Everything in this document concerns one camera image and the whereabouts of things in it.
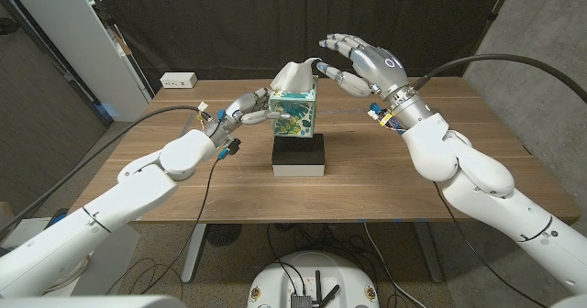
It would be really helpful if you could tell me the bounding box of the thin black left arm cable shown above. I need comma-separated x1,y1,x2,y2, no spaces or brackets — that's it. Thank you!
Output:
144,159,221,295

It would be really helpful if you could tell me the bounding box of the white table leg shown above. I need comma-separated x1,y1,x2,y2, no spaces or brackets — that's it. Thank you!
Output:
181,223,207,284

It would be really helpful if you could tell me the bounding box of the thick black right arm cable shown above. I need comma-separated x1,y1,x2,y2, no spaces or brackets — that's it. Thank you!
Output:
412,53,587,105

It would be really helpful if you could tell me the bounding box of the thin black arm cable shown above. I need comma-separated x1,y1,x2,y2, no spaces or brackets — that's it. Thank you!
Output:
144,159,221,295
433,181,549,308

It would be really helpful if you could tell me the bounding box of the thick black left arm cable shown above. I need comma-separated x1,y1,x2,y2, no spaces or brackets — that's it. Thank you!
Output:
0,104,203,231

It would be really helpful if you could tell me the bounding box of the black cable to robot base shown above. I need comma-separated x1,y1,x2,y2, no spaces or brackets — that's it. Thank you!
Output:
267,225,308,295

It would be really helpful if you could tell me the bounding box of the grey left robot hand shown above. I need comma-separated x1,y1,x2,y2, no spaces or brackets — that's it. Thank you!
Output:
205,86,291,148

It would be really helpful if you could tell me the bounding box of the white tissue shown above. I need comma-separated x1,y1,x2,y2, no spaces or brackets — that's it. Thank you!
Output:
270,57,322,93

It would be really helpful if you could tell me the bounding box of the teal leaf print tissue box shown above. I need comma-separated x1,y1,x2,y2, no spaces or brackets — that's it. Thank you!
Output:
268,74,319,138

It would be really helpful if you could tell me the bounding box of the black round fan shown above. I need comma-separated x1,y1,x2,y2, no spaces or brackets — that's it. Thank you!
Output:
205,224,243,248

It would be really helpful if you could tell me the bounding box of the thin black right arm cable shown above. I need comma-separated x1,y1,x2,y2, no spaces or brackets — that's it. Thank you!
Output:
433,181,549,308

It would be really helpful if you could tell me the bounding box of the black and white block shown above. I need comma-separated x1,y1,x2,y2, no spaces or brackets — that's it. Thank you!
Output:
271,133,326,177

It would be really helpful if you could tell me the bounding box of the black backdrop stand pole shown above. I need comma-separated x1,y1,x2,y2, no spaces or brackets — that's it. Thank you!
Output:
462,0,517,75

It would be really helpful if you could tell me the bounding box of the white cabinet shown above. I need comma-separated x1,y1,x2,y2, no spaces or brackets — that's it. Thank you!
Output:
2,0,155,123

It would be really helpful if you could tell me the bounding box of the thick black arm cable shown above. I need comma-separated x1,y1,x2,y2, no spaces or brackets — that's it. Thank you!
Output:
0,104,203,231
412,53,587,105

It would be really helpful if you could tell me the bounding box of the white robot torso edge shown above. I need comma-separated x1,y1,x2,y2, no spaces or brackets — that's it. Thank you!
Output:
0,294,187,308

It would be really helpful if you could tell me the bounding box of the tilted black antenna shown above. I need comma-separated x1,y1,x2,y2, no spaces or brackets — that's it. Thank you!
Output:
320,283,341,308

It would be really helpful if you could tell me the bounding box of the white floor cable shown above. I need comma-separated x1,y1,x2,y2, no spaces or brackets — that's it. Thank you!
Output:
363,221,427,308

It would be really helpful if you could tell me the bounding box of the grey electronics box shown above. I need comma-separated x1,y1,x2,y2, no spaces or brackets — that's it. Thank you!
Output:
290,292,313,308

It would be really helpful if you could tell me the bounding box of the brown cardboard box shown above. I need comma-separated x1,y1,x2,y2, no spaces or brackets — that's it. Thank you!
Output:
0,201,14,229

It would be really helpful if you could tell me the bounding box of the grey table leg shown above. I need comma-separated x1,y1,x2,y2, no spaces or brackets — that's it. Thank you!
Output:
415,221,444,284

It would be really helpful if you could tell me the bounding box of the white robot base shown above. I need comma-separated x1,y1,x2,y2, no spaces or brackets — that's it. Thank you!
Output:
247,250,380,308

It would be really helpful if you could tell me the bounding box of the dark grey fabric mat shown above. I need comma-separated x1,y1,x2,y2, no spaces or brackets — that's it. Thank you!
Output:
89,0,513,94

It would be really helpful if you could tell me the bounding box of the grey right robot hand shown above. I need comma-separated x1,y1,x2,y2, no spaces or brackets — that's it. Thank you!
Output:
316,33,435,130

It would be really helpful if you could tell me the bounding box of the white power strip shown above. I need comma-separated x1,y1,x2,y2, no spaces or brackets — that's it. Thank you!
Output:
160,71,198,90

